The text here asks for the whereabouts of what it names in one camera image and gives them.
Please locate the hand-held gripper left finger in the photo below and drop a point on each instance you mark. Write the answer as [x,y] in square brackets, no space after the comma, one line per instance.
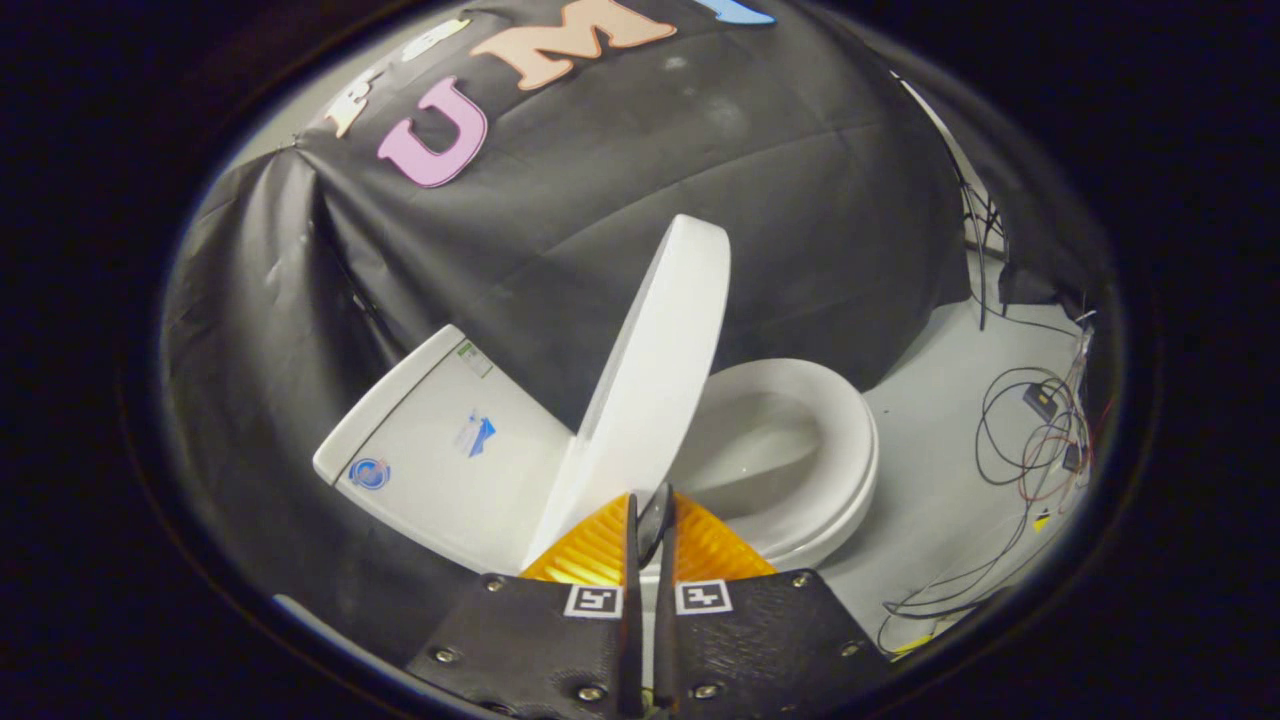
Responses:
[520,640]

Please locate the white toilet with tank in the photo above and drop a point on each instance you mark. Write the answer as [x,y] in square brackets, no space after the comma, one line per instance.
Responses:
[440,450]

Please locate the black backdrop cloth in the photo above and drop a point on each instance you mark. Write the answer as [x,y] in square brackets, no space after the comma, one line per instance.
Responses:
[560,250]

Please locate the dark round lid tab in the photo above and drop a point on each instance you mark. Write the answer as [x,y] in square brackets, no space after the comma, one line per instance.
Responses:
[654,522]

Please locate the white toilet lid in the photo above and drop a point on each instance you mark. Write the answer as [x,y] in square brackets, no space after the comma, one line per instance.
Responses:
[650,390]

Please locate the small black box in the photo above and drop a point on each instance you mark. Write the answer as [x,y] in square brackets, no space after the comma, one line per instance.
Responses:
[1040,401]

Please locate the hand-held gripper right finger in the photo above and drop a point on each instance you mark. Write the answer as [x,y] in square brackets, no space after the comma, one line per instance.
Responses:
[770,640]

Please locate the white toilet seat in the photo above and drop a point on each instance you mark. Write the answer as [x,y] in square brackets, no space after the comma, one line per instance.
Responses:
[850,440]

